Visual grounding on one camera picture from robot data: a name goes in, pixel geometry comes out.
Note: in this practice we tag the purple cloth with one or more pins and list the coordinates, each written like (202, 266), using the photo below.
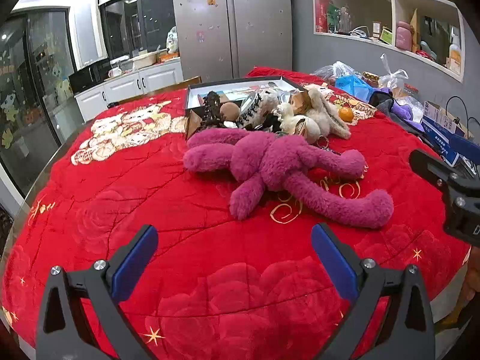
(403, 114)

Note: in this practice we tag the white wall shelf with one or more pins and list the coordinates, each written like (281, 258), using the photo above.
(378, 47)

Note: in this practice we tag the blue plastic bag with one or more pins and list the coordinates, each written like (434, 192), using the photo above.
(352, 86)

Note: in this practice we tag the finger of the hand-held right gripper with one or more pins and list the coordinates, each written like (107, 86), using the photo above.
(427, 165)

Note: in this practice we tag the glass sliding door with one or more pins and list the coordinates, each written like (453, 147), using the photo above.
(33, 93)

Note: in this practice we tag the white lotion bottle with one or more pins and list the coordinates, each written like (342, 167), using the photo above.
(454, 54)

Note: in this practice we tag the silver refrigerator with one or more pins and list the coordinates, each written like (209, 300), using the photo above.
(228, 26)

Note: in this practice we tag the white basin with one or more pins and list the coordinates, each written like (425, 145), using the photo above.
(144, 60)

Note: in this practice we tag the black microwave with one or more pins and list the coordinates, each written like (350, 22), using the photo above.
(88, 77)

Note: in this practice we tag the white plush bear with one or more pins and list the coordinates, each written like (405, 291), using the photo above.
(269, 103)

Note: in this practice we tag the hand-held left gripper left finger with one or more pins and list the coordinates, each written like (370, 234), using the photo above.
(137, 258)

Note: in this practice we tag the red printed blanket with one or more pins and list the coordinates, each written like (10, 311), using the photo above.
(168, 232)

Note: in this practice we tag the knotted clear plastic bag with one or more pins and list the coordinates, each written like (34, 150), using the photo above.
(393, 78)

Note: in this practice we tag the red box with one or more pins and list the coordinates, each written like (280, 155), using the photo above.
(321, 13)

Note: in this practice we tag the dark kitchen window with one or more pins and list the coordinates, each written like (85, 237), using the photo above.
(138, 22)

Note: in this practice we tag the pink plush rabbit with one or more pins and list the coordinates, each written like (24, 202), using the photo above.
(262, 157)

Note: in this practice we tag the dark brown plush toy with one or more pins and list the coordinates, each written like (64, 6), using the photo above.
(210, 110)

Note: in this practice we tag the brown plush ball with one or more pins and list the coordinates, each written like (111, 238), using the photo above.
(229, 111)

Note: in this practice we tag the blue white carton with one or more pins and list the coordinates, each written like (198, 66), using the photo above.
(438, 131)

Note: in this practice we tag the green packet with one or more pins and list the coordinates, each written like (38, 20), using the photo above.
(333, 18)

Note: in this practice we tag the white mug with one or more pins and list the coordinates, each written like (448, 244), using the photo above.
(114, 72)

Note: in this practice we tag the white kitchen cabinet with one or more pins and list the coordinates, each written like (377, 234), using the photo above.
(150, 80)

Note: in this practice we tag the beige plush rabbit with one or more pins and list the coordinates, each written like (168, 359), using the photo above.
(328, 114)

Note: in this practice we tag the black shallow box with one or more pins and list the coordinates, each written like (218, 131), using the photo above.
(195, 99)

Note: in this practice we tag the metal keyring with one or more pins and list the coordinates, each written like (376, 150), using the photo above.
(325, 144)

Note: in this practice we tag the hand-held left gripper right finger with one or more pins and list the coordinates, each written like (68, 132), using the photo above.
(333, 260)

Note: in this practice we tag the orange tangerine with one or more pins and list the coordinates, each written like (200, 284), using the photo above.
(345, 114)

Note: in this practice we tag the jar with patterned lid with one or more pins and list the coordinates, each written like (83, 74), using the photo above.
(370, 78)

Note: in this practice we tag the cream fluffy plush toy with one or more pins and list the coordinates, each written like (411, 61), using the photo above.
(300, 125)

